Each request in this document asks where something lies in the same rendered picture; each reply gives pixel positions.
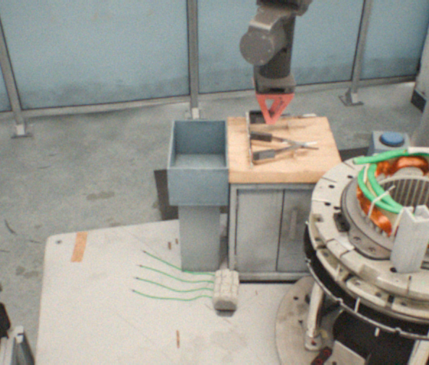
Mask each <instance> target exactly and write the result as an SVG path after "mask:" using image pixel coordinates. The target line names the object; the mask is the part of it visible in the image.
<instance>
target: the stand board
mask: <svg viewBox="0 0 429 365"><path fill-rule="evenodd" d="M290 122H291V133H290V134H288V131H287V126H286V123H287V120H285V121H278V122H276V124H275V125H267V124H250V120H249V126H250V132H251V131H255V132H260V133H271V134H273V136H276V137H280V138H286V139H287V140H293V141H296V142H314V141H317V142H318V143H314V144H309V145H307V146H312V147H318V148H319V150H307V149H306V148H300V149H299V150H297V160H296V161H294V157H293V153H292V152H288V153H285V154H279V155H276V156H275V158H270V159H261V160H260V161H253V163H254V164H253V169H250V162H249V154H248V144H247V128H246V119H245V117H227V132H228V152H229V183H318V181H319V179H320V178H322V176H324V174H325V173H327V172H328V171H329V170H330V169H331V168H332V167H335V166H336V165H338V164H340V163H341V160H340V157H339V153H338V151H337V147H336V144H335V141H334V139H333V136H332V134H331V130H330V127H329V124H328V120H327V117H313V118H312V119H293V120H290ZM287 146H290V145H287V144H283V143H277V142H274V141H273V142H271V143H266V142H260V141H255V140H252V141H251V148H252V152H253V151H263V150H268V149H269V148H274V149H275V150H278V149H279V148H284V147H287Z"/></svg>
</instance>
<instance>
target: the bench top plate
mask: <svg viewBox="0 0 429 365"><path fill-rule="evenodd" d="M226 221H227V214H220V269H219V270H224V271H225V269H227V239H226ZM86 232H88V236H87V240H86V246H85V252H84V256H83V259H82V263H72V261H71V258H72V254H73V250H74V246H75V239H76V234H77V233H76V232H74V233H67V234H60V235H53V236H48V237H47V240H46V248H45V257H44V267H43V284H42V292H41V309H40V319H38V336H37V345H36V355H35V365H281V362H280V360H279V356H278V353H277V350H276V341H275V324H276V315H277V311H278V309H279V305H280V303H281V300H283V298H284V296H285V295H286V292H287V291H288V290H289V289H290V287H291V286H293V285H239V290H238V299H237V310H236V311H235V310H234V316H232V317H224V316H218V315H216V310H215V309H214V308H215V307H214V301H213V298H208V297H200V298H197V299H195V300H192V301H183V300H176V299H160V298H150V297H147V296H144V295H140V294H138V293H136V292H135V291H132V290H133V289H134V290H136V291H138V292H140V293H142V294H145V295H149V296H155V297H161V298H182V299H191V298H196V297H198V296H200V295H208V296H210V297H213V291H214V286H215V285H216V276H213V275H207V274H189V273H186V272H182V270H180V269H177V268H175V267H173V266H170V265H168V264H166V263H164V262H163V261H161V260H158V259H156V258H154V257H152V256H149V255H148V254H146V253H144V252H143V251H145V252H147V253H149V254H150V255H153V256H155V257H157V258H160V259H163V260H164V261H166V262H167V263H169V264H172V265H174V266H176V267H179V268H181V256H180V240H179V220H178V219H174V220H167V222H155V223H148V224H142V225H130V226H123V227H110V228H104V229H97V230H86ZM141 250H143V251H141ZM136 264H137V265H143V266H145V267H150V268H154V269H157V270H159V271H161V272H164V273H166V274H169V275H171V276H174V277H177V278H179V279H181V280H189V281H198V280H210V281H214V283H210V282H205V281H204V282H199V283H188V282H184V281H181V280H177V279H175V278H173V277H170V276H167V275H165V274H161V273H159V272H158V271H156V270H153V269H148V268H145V267H140V266H137V265H136ZM134 277H139V278H141V279H146V280H150V281H154V282H156V283H158V284H160V285H164V286H166V287H168V288H173V289H175V290H194V289H198V288H211V289H213V290H208V289H201V290H195V291H189V292H177V291H174V290H170V289H168V288H165V287H161V286H160V285H157V284H153V283H150V282H148V281H145V280H139V279H136V278H134ZM129 288H130V289H132V290H130V289H129Z"/></svg>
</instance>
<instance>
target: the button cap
mask: <svg viewBox="0 0 429 365"><path fill-rule="evenodd" d="M381 140H382V141H383V142H386V143H389V144H393V145H396V144H400V143H402V140H403V137H402V135H400V134H399V133H395V132H386V133H383V134H382V137H381Z"/></svg>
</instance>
